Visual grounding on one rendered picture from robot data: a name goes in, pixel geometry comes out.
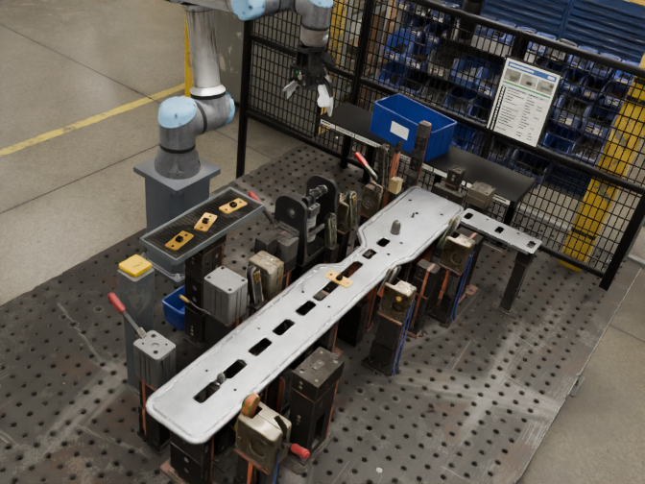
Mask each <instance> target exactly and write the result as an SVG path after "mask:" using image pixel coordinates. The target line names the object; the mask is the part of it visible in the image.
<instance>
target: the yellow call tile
mask: <svg viewBox="0 0 645 484"><path fill-rule="evenodd" d="M152 267H153V266H152V263H150V262H149V261H147V260H145V259H144V258H142V257H141V256H139V255H137V254H135V255H134V256H132V257H130V258H129V259H127V260H125V261H123V262H122V263H120V264H119V268H121V269H122V270H124V271H125V272H127V273H128V274H130V275H132V276H133V277H135V278H136V277H137V276H139V275H140V274H142V273H144V272H145V271H147V270H149V269H150V268H152Z"/></svg>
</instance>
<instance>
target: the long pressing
mask: <svg viewBox="0 0 645 484"><path fill-rule="evenodd" d="M409 200H412V201H409ZM416 212H418V214H416ZM463 212H464V209H463V208H462V207H461V206H459V205H457V204H455V203H453V202H451V201H448V200H446V199H445V198H443V197H441V196H438V195H436V194H434V193H432V192H429V191H427V190H425V189H423V188H420V187H418V186H416V185H415V186H411V187H410V188H408V189H407V190H406V191H404V192H403V193H402V194H401V195H399V196H398V197H397V198H395V199H394V200H393V201H392V202H390V203H389V204H388V205H386V206H385V207H384V208H382V209H381V210H380V211H379V212H377V213H376V214H375V215H373V216H372V217H371V218H370V219H369V220H368V221H367V222H365V223H364V224H363V225H362V226H360V227H359V228H358V230H357V236H358V239H359V242H360V245H361V246H360V247H359V248H358V249H356V250H355V251H354V252H353V253H352V254H350V255H349V256H348V257H347V258H345V259H344V260H343V261H341V262H339V263H332V264H318V265H315V266H314V267H312V268H311V269H310V270H309V271H307V272H306V273H305V274H303V275H302V276H301V277H300V278H298V279H297V280H296V281H294V282H293V283H292V284H290V285H289V286H288V287H287V288H285V289H284V290H283V291H282V292H280V293H279V294H278V295H277V296H275V297H274V298H273V299H271V300H270V301H269V302H267V303H266V304H265V305H264V306H262V307H261V308H260V309H258V310H257V311H256V312H255V313H253V314H252V315H251V316H250V317H249V318H248V319H247V320H246V321H244V322H243V323H242V324H240V325H239V326H238V327H236V328H235V329H234V330H233V331H231V332H230V333H229V334H227V335H226V336H225V337H224V338H222V339H221V340H220V341H219V342H217V343H216V344H215V345H214V346H212V347H211V348H210V349H208V350H207V351H206V352H204V353H203V354H202V355H201V356H199V357H198V358H197V359H195V360H194V361H193V362H192V363H190V364H189V365H188V366H187V367H185V368H184V369H183V370H182V371H180V372H179V373H178V374H176V375H175V376H174V377H172V378H171V379H170V380H169V381H167V382H166V383H165V384H163V385H162V386H161V387H160V388H158V389H157V390H156V391H155V392H153V393H152V394H151V395H150V396H149V397H148V399H147V401H146V410H147V412H148V414H149V415H150V416H151V417H153V418H154V419H155V420H157V421H158V422H159V423H161V424H162V425H164V426H165V427H166V428H168V429H169V430H170V431H172V432H173V433H174V434H176V435H177V436H178V437H180V438H181V439H182V440H183V441H184V442H186V443H188V444H190V445H201V444H204V443H206V442H207V441H209V440H210V439H211V438H212V437H213V436H214V435H215V434H216V433H218V432H219V431H220V430H221V429H222V428H223V427H224V426H225V425H226V424H227V423H228V422H230V421H231V420H232V419H233V418H234V417H235V416H236V415H237V414H238V413H239V412H240V411H241V408H242V402H243V400H244V399H245V398H246V397H247V396H248V395H249V394H251V393H252V392H255V394H256V395H259V394H260V393H261V392H262V391H263V390H264V389H265V388H266V387H268V386H269V385H270V384H271V383H272V382H273V381H274V380H275V379H276V378H277V377H278V376H279V375H281V374H282V373H283V372H284V371H285V370H286V369H287V368H288V367H289V366H290V365H291V364H292V363H294V362H295V361H296V360H297V359H298V358H299V357H300V356H301V355H302V354H303V353H304V352H305V351H307V350H308V349H309V348H310V347H311V346H312V345H313V344H314V343H315V342H316V341H317V340H319V339H320V338H321V337H322V336H323V335H324V334H325V333H326V332H327V331H328V330H329V329H330V328H331V327H333V326H334V325H335V324H336V323H337V322H338V321H339V320H340V319H341V318H342V317H343V316H345V315H346V314H347V313H348V311H349V310H350V309H351V308H352V307H353V306H354V305H355V304H357V303H358V302H360V301H361V300H362V299H363V298H364V297H365V296H366V295H367V294H368V293H369V292H370V291H371V290H372V289H373V288H374V287H375V286H376V285H377V284H378V283H379V282H380V281H382V280H383V279H384V278H385V277H386V272H387V271H388V269H389V268H390V267H391V266H392V265H394V264H395V263H397V264H398V265H402V264H405V263H409V262H412V261H414V260H415V259H416V258H418V257H419V256H420V255H421V254H422V253H423V252H424V251H425V250H426V249H427V248H428V247H429V246H430V245H431V244H432V243H433V242H435V241H436V240H437V239H438V238H439V237H440V236H441V235H442V234H443V233H444V232H445V231H446V229H447V228H448V226H449V225H447V224H448V223H449V221H450V220H451V219H452V218H453V217H454V216H455V215H456V214H458V215H461V214H462V213H463ZM413 213H415V216H414V217H415V218H412V217H411V216H412V214H413ZM441 214H442V215H441ZM394 220H399V221H400V223H401V229H400V233H399V234H398V235H394V234H391V227H392V223H393V221H394ZM382 238H385V239H387V240H389V241H390V243H388V244H387V245H386V246H385V247H381V246H379V245H377V244H376V243H377V242H379V241H380V240H381V239H382ZM400 242H402V244H400ZM368 250H373V251H375V252H376V255H374V256H373V257H372V258H371V259H366V258H364V257H362V255H363V254H364V253H365V252H367V251H368ZM387 254H390V255H387ZM355 261H358V262H360V263H362V264H363V266H362V267H360V268H359V269H358V270H357V271H356V272H355V273H353V274H352V275H351V276H350V277H349V278H348V279H350V280H351V281H353V284H352V285H350V286H349V287H348V288H344V287H343V286H342V285H340V284H338V283H337V284H338V285H339V286H338V287H337V288H336V289H335V290H334V291H332V292H331V293H330V294H329V295H328V296H327V297H325V298H324V299H323V300H322V301H320V302H319V301H317V300H315V299H313V297H314V296H315V295H316V294H317V293H318V292H320V291H321V290H322V289H323V288H324V287H325V286H326V285H327V284H328V283H329V282H334V281H333V280H331V279H329V278H326V277H325V275H326V274H327V273H328V272H329V271H331V270H332V271H334V272H336V273H338V274H341V273H342V272H343V271H344V270H345V269H346V268H347V267H349V266H350V265H351V264H352V263H353V262H355ZM302 291H303V292H304V293H302ZM307 302H312V303H314V304H315V305H316V306H315V307H314V308H312V309H311V310H310V311H309V312H308V313H307V314H306V315H304V316H299V315H298V314H296V311H297V310H298V309H299V308H300V307H302V306H303V305H304V304H305V303H307ZM328 306H330V307H328ZM287 319H289V320H291V321H293V322H294V323H295V324H294V325H293V326H292V327H290V328H289V329H288V330H287V331H286V332H284V333H283V334H282V335H276V334H275V333H273V330H274V329H275V328H276V327H278V326H279V325H280V324H281V323H283V322H284V321H285V320H287ZM258 327H260V329H257V328H258ZM262 339H267V340H269V341H271V342H272V343H271V345H270V346H269V347H268V348H266V349H265V350H264V351H262V352H261V353H260V354H259V355H257V356H253V355H251V354H250V353H249V350H250V349H251V348H253V347H254V346H255V345H256V344H257V343H259V342H260V341H261V340H262ZM237 360H243V361H244V362H246V363H247V366H246V367H245V368H243V369H242V370H241V371H240V372H239V373H238V374H236V375H235V376H234V377H233V378H226V377H225V379H226V381H225V382H224V383H223V384H219V383H218V382H216V381H215V380H216V379H217V374H218V373H223V372H224V371H225V370H226V369H227V368H229V367H230V366H231V365H232V364H233V363H235V362H236V361H237ZM205 370H208V372H206V371H205ZM211 382H214V383H215V384H216V385H219V386H220V389H219V390H218V391H217V392H215V393H214V394H213V395H212V396H211V397H210V398H208V399H207V400H206V401H205V402H203V403H198V402H196V401H195V400H194V397H195V396H196V395H197V394H198V393H199V392H200V391H201V390H202V389H203V388H205V387H206V386H207V385H208V384H209V383H211ZM234 389H236V391H234Z"/></svg>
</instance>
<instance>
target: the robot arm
mask: <svg viewBox="0 0 645 484"><path fill-rule="evenodd" d="M164 1H167V2H171V3H175V4H180V5H181V6H182V7H183V8H184V9H185V15H186V24H187V32H188V40H189V49H190V57H191V65H192V73H193V82H194V85H193V87H192V88H191V89H190V98H188V97H183V96H180V97H178V96H177V97H172V98H169V99H167V100H165V101H164V102H162V103H161V105H160V106H159V109H158V118H157V119H158V131H159V148H158V150H157V153H156V157H155V171H156V172H157V173H158V174H159V175H160V176H162V177H164V178H168V179H173V180H183V179H188V178H192V177H194V176H196V175H197V174H198V173H199V172H200V170H201V161H200V159H199V155H198V152H197V150H196V136H198V135H200V134H203V133H207V132H210V131H213V130H216V129H220V128H222V127H223V126H225V125H227V124H228V123H229V122H230V121H231V120H232V118H233V116H234V111H235V107H234V102H233V99H231V96H230V94H229V93H228V92H227V91H226V88H225V87H224V86H223V85H221V83H220V73H219V63H218V53H217V43H216V34H215V23H214V13H213V9H217V10H221V11H226V12H233V13H235V15H237V16H238V17H239V18H240V19H242V20H254V19H257V18H259V17H263V16H267V15H271V14H275V13H280V12H287V11H290V12H294V13H296V14H299V15H302V20H301V28H300V45H297V54H296V62H294V63H292V64H290V70H289V81H288V83H290V84H289V85H287V86H286V87H284V89H283V91H288V92H287V99H290V98H291V97H292V96H293V95H294V94H295V92H296V90H297V89H299V86H300V85H301V88H303V89H307V88H308V90H310V89H314V88H316V86H317V85H318V84H319V83H320V82H322V84H321V85H319V86H318V91H319V94H320V96H319V98H318V101H317V102H318V105H319V107H326V111H327V114H328V117H329V116H331V113H332V107H333V85H332V82H331V79H330V77H329V75H328V73H327V69H326V68H325V67H326V66H328V67H330V66H333V67H334V65H335V62H336V60H337V59H336V58H334V56H332V55H330V54H329V53H326V52H325V51H324V50H325V49H326V43H327V40H328V32H329V25H330V17H331V10H332V6H333V0H164ZM291 69H294V73H293V77H292V78H290V77H291ZM295 69H296V70H295Z"/></svg>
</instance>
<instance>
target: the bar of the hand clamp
mask: <svg viewBox="0 0 645 484"><path fill-rule="evenodd" d="M389 146H390V145H387V144H385V143H384V144H382V145H381V146H379V147H376V150H378V170H377V184H379V185H381V186H382V187H383V183H384V184H385V187H384V188H383V190H387V183H388V165H389V155H390V156H391V157H392V156H393V155H394V153H395V149H394V148H391V149H389Z"/></svg>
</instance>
